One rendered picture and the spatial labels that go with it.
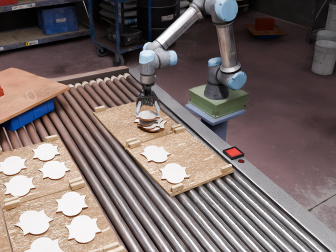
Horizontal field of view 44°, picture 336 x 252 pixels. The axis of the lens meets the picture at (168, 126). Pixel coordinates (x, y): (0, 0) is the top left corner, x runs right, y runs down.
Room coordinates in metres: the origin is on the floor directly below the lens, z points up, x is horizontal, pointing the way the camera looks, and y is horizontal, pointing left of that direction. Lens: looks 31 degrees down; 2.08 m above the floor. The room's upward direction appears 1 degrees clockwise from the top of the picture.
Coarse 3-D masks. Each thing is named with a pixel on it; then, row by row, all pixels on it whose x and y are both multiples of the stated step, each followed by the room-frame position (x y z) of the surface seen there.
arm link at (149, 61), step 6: (144, 54) 1.85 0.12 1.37; (150, 54) 1.85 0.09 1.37; (144, 60) 1.84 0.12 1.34; (150, 60) 1.84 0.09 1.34; (156, 60) 1.87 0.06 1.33; (144, 66) 1.84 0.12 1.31; (150, 66) 1.85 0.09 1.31; (156, 66) 1.86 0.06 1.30; (144, 72) 1.84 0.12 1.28; (150, 72) 1.85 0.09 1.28
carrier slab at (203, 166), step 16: (144, 144) 1.73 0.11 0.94; (160, 144) 1.73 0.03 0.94; (176, 144) 1.74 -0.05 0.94; (192, 144) 1.74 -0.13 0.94; (144, 160) 1.59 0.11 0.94; (176, 160) 1.60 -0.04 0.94; (192, 160) 1.60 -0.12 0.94; (208, 160) 1.60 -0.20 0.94; (160, 176) 1.47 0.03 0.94; (192, 176) 1.48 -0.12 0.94; (208, 176) 1.48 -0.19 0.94; (176, 192) 1.37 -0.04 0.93
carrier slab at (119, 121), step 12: (108, 108) 2.10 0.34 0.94; (120, 108) 2.10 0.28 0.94; (132, 108) 2.11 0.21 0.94; (144, 108) 2.11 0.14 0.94; (108, 120) 1.96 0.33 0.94; (120, 120) 1.97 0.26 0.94; (132, 120) 1.97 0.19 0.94; (168, 120) 1.98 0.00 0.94; (120, 132) 1.84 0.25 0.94; (132, 132) 1.84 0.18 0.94; (144, 132) 1.85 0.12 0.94; (156, 132) 1.85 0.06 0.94; (168, 132) 1.85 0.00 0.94; (120, 144) 1.75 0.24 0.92
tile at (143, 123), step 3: (135, 114) 1.96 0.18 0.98; (135, 120) 1.89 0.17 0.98; (138, 120) 1.89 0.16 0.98; (141, 120) 1.89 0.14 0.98; (153, 120) 1.90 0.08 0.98; (156, 120) 1.90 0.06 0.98; (138, 123) 1.88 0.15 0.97; (141, 123) 1.86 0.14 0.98; (144, 123) 1.86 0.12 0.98; (147, 123) 1.86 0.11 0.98; (150, 123) 1.86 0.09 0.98; (156, 123) 1.88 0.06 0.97; (144, 126) 1.85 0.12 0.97; (147, 126) 1.85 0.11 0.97
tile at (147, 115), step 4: (140, 112) 1.93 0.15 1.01; (144, 112) 1.93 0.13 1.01; (148, 112) 1.93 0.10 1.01; (152, 112) 1.93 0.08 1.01; (156, 112) 1.93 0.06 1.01; (136, 116) 1.86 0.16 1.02; (140, 116) 1.86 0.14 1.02; (144, 116) 1.86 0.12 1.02; (148, 116) 1.86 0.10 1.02; (152, 116) 1.86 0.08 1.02; (156, 116) 1.87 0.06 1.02; (144, 120) 1.83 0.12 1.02; (148, 120) 1.83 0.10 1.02
